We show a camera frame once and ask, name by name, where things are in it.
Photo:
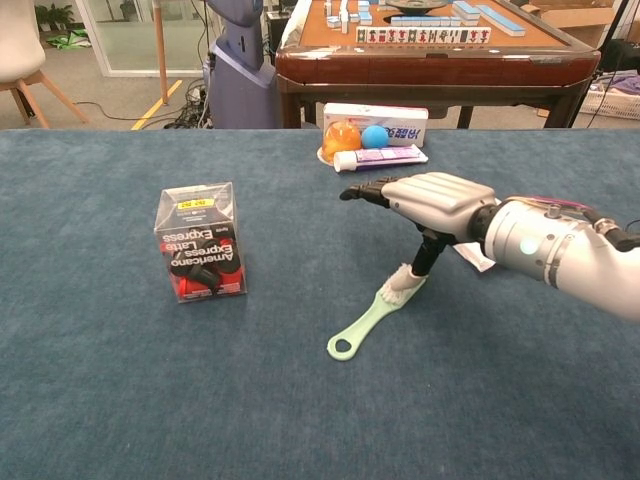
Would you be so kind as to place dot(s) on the white purple toothpaste tube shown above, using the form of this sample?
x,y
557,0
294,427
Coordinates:
x,y
385,157

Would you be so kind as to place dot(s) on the long blue mahjong tile wall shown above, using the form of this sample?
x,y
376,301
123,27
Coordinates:
x,y
502,21

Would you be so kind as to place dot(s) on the white wet wipes pack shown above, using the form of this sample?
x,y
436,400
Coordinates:
x,y
477,262

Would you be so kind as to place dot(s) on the purple robot base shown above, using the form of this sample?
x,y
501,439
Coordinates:
x,y
240,85

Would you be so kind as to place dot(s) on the clear coffee capsule box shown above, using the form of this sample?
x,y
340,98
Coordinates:
x,y
200,250

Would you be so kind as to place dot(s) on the wooden pole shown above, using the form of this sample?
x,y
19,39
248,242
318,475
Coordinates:
x,y
161,50

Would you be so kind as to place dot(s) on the blue table cloth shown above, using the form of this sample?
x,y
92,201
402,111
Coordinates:
x,y
100,375

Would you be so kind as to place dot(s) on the white plastic basket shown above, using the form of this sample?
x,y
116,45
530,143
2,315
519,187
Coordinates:
x,y
610,102

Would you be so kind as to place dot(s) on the purple cloth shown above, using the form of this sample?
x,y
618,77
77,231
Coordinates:
x,y
625,82

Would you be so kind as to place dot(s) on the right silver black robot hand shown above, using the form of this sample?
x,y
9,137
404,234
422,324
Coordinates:
x,y
440,200

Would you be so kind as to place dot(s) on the face-up mahjong tile row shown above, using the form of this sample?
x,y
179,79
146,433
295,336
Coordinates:
x,y
425,35

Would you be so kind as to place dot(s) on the blue ball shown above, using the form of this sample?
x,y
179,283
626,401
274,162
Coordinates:
x,y
375,136

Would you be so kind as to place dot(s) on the white toothpaste carton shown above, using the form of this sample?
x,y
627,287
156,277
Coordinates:
x,y
400,117

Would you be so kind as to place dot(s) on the pale green scrubbing brush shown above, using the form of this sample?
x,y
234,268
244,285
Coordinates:
x,y
365,320

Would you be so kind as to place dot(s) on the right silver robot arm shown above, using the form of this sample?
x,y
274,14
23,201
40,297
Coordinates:
x,y
550,245

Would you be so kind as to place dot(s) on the white chair with wooden legs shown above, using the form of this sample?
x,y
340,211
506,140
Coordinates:
x,y
15,40

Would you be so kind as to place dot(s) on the orange jelly cup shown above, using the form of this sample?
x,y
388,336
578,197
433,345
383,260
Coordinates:
x,y
340,140

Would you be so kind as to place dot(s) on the dark wooden mahjong table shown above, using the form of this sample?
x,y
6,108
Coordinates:
x,y
425,65

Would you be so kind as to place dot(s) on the cardboard box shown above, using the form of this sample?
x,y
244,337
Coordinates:
x,y
580,20

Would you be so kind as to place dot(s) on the green potted plant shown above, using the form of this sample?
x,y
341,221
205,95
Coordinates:
x,y
55,15

